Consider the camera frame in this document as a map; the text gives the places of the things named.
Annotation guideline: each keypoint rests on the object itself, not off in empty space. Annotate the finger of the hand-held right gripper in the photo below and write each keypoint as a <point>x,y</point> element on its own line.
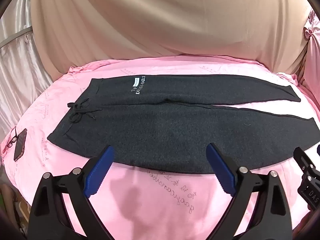
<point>304,162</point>

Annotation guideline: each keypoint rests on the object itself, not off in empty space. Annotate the pink ruffled curtain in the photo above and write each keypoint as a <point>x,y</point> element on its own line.
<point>312,52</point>

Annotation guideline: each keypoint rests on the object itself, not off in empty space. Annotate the white satin curtain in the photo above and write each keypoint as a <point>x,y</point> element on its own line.
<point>17,62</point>

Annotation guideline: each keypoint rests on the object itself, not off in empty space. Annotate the pink printed bed sheet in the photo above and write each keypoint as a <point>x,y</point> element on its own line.
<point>160,200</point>

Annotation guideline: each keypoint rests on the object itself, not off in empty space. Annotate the black-rimmed glasses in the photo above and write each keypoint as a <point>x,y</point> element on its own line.
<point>13,138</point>

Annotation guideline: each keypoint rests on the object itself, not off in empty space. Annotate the dark grey pants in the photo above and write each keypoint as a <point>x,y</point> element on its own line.
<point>160,120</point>

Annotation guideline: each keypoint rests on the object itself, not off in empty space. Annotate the beige draped cloth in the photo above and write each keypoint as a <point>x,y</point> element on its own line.
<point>160,22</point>

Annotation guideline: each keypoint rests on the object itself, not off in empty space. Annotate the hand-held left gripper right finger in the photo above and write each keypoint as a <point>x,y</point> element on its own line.
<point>222,170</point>

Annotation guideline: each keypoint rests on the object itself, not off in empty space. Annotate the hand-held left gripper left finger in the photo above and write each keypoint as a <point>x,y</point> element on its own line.
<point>99,172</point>

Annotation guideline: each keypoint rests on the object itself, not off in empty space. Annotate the smartphone with patterned case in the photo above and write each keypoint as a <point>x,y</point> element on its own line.
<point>20,144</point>

